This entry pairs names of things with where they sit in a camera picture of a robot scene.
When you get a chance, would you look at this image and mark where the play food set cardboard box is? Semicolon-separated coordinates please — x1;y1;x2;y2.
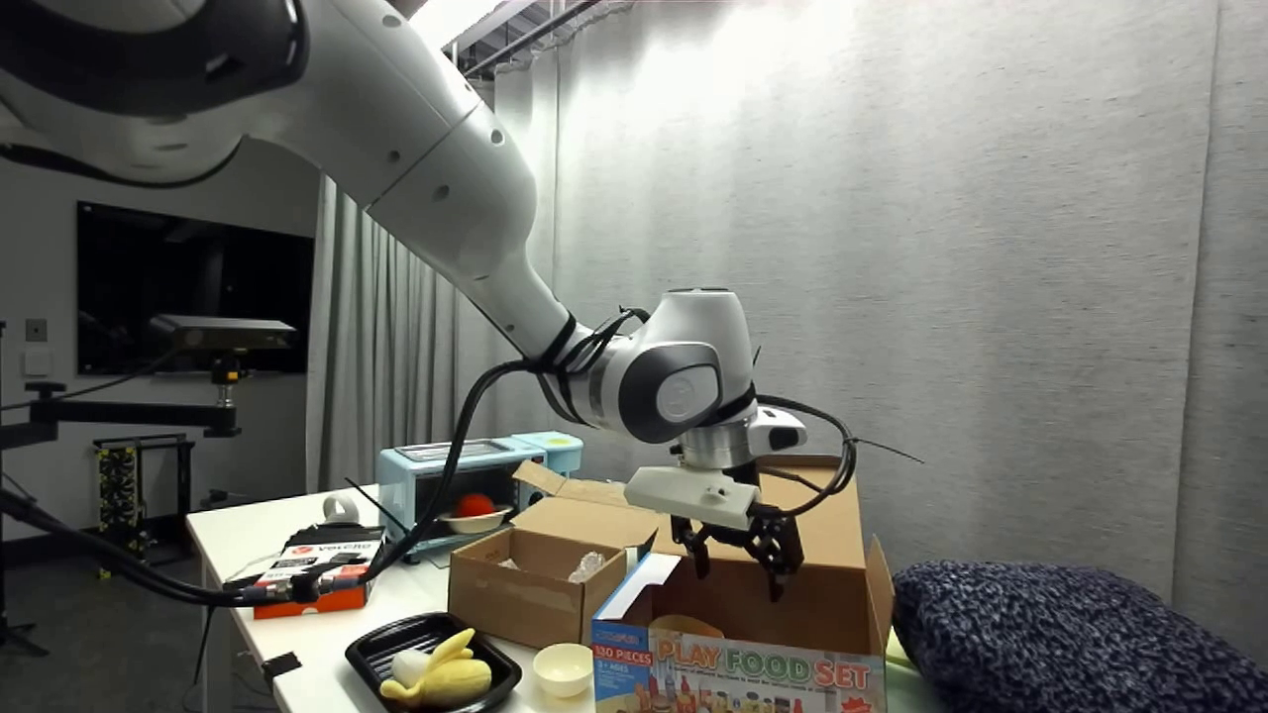
590;452;901;713

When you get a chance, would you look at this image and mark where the thick black cable bundle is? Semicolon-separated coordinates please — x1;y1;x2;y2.
0;307;651;608

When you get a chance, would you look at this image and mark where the orange rectangular block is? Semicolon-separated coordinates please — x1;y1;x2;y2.
250;577;371;621

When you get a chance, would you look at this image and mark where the light blue toaster oven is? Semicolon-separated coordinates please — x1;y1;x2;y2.
375;427;587;567

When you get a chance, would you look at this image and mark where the clear bubble wrap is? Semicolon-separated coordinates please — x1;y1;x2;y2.
499;545;622;587

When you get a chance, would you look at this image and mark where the black plastic tray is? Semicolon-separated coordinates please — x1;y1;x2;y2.
340;608;527;713

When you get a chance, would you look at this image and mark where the gray box camera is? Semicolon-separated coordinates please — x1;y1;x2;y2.
148;307;303;401

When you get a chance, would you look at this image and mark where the black wall screen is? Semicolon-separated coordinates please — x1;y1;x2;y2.
73;196;316;378

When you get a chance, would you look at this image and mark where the black wire shelf rack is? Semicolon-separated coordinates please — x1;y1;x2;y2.
87;430;198;583

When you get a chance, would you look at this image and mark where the plain brown cardboard box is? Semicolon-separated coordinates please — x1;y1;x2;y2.
447;458;671;654

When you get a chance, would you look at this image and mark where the ceiling strip light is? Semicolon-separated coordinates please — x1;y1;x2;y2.
402;0;531;56

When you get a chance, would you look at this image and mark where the yellow toy banana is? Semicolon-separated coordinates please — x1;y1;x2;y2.
375;624;494;710

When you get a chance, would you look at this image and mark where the small cream bowl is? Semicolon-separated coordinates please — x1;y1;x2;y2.
531;636;600;699

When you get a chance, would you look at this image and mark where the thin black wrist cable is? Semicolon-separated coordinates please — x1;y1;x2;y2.
754;390;861;524

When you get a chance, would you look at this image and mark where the small white plate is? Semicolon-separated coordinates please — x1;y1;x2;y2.
437;505;514;534

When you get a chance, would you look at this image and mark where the yellow orange toy food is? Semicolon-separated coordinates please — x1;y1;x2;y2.
651;608;725;641

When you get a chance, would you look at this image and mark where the blue speckled cushion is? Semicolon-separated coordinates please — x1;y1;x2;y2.
893;559;1268;713

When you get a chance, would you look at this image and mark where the black round pan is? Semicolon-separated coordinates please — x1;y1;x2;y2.
285;513;387;550

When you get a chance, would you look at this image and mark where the small black flat object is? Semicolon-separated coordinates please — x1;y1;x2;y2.
258;644;306;683

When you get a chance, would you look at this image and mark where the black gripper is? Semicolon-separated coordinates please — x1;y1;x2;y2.
676;503;808;607

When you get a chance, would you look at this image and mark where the white pleated curtain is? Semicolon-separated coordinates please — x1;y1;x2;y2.
303;171;571;495

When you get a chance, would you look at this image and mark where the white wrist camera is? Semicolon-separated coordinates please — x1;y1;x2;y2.
622;462;766;534

